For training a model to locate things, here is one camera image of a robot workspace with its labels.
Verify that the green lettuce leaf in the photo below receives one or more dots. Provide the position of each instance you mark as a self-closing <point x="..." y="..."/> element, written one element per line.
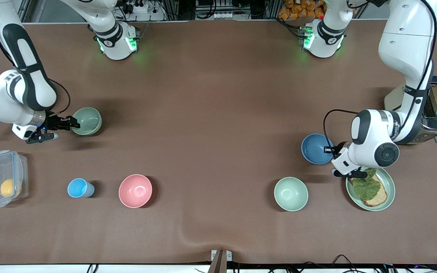
<point x="366" y="187"/>

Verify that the blue bowl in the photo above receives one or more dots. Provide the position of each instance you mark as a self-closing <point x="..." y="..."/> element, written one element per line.
<point x="315" y="149"/>

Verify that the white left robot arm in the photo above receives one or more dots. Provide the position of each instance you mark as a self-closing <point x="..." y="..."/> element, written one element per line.
<point x="374" y="132"/>

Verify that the yellow lemon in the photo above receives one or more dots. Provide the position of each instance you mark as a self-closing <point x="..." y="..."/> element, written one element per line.
<point x="8" y="188"/>

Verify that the bread slice with crust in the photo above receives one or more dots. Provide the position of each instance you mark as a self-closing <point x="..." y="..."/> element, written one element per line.
<point x="379" y="197"/>

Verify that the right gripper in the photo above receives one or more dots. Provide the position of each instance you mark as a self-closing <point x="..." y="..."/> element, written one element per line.
<point x="54" y="123"/>

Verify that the white power strip black plugs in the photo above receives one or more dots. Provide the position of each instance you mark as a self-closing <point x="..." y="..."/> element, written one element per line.
<point x="140" y="8"/>

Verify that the long white power strip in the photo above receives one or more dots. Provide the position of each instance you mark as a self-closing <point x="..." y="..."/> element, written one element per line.
<point x="226" y="16"/>

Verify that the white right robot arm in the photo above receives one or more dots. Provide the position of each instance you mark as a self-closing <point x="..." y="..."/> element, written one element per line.
<point x="32" y="87"/>

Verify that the small metal table bracket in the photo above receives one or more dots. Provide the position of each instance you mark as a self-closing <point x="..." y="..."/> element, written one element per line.
<point x="214" y="254"/>

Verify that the pale green plate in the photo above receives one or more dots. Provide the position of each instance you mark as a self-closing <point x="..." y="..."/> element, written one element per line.
<point x="388" y="185"/>

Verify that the brown table cover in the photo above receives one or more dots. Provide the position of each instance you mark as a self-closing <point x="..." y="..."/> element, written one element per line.
<point x="218" y="94"/>

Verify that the light blue cup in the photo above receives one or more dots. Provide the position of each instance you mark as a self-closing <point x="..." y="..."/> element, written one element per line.
<point x="77" y="188"/>

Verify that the pale mint green bowl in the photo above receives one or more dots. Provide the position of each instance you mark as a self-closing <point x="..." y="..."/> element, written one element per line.
<point x="291" y="194"/>

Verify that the pink bowl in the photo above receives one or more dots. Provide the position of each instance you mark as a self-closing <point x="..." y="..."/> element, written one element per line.
<point x="135" y="191"/>

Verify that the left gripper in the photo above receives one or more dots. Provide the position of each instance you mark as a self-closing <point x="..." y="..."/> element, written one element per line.
<point x="338" y="148"/>

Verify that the bag of orange snacks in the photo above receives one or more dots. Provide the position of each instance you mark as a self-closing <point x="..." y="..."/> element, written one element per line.
<point x="298" y="9"/>

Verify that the sage green bowl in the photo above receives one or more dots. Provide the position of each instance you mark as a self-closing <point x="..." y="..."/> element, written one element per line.
<point x="89" y="121"/>

